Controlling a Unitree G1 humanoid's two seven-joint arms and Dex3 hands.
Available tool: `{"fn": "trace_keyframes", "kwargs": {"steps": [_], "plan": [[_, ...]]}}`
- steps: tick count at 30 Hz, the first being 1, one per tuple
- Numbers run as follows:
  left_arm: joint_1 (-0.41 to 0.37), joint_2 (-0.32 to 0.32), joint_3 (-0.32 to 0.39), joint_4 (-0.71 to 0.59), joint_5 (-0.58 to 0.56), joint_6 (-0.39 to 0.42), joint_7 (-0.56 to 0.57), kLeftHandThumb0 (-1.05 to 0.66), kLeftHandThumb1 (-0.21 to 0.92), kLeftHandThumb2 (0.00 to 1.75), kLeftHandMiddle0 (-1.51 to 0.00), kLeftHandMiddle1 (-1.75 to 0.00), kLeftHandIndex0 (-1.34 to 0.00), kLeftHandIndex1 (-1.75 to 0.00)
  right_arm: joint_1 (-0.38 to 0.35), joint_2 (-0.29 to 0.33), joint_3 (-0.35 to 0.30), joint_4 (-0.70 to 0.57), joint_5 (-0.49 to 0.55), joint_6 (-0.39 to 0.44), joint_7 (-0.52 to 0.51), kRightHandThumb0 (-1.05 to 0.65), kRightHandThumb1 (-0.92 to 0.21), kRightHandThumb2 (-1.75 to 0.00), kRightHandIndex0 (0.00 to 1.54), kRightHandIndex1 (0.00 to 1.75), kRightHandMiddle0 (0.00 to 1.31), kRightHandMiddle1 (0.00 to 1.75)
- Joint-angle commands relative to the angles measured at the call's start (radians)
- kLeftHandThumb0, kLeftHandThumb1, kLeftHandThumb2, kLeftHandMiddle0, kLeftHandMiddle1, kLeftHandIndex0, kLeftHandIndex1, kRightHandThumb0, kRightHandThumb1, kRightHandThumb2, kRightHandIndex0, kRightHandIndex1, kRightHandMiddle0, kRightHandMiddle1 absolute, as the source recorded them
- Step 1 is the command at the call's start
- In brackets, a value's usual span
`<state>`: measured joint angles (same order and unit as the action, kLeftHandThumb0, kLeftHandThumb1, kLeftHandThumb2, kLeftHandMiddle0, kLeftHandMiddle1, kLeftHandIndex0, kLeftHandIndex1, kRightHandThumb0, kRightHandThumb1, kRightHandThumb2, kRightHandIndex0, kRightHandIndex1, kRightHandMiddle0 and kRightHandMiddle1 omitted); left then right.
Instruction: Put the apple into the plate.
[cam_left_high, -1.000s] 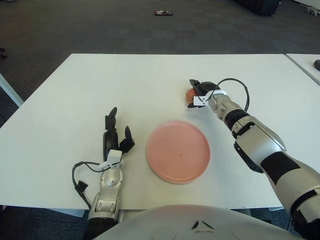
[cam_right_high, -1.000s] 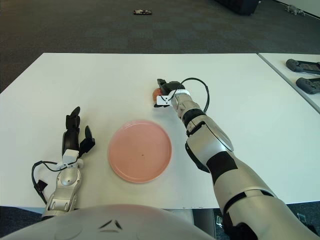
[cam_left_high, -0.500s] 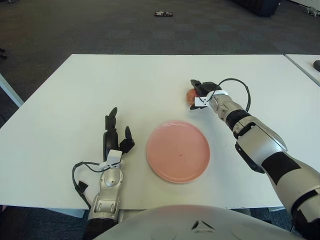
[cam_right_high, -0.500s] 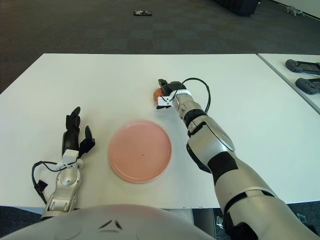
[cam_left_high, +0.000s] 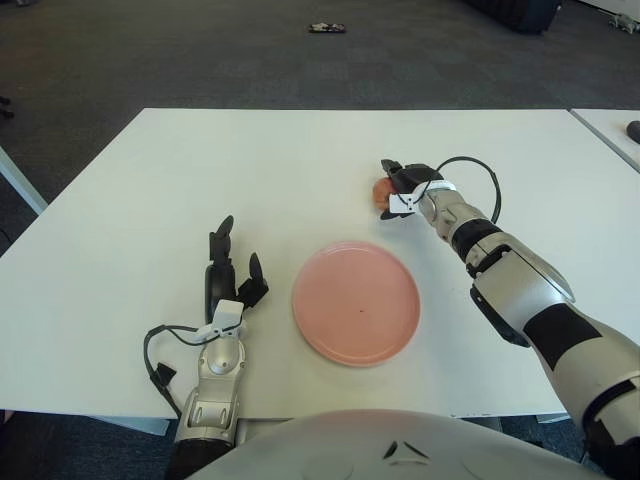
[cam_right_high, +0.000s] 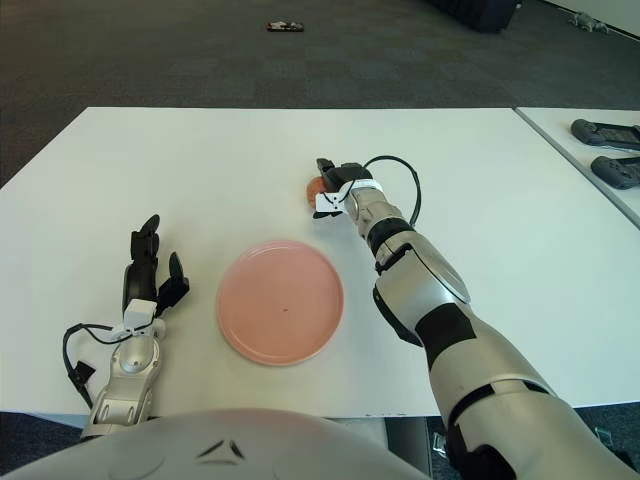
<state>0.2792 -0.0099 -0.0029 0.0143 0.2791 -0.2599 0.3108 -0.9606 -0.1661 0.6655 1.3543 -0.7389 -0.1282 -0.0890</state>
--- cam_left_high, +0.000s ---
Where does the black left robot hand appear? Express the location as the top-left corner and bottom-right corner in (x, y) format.
(202, 215), (271, 337)

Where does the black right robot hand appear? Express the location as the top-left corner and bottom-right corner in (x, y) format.
(379, 158), (446, 221)

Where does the red yellow apple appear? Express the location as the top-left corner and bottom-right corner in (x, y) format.
(372, 177), (394, 211)

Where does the pink round plate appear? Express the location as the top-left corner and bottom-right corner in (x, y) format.
(291, 240), (422, 369)

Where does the silver robot torso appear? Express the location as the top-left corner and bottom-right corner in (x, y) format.
(189, 408), (616, 480)

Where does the dark blue bulky object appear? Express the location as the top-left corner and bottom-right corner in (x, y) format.
(464, 0), (561, 35)

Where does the white neighbouring table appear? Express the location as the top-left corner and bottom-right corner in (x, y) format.
(0, 147), (49, 215)
(571, 107), (640, 174)

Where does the small grey floor toy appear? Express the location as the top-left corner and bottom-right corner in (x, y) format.
(607, 13), (640, 34)

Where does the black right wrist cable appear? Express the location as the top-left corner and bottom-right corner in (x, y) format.
(434, 156), (503, 225)

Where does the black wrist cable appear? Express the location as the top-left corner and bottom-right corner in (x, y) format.
(434, 156), (503, 225)
(143, 323), (226, 416)

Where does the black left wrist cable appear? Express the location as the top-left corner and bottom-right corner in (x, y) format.
(143, 323), (226, 416)

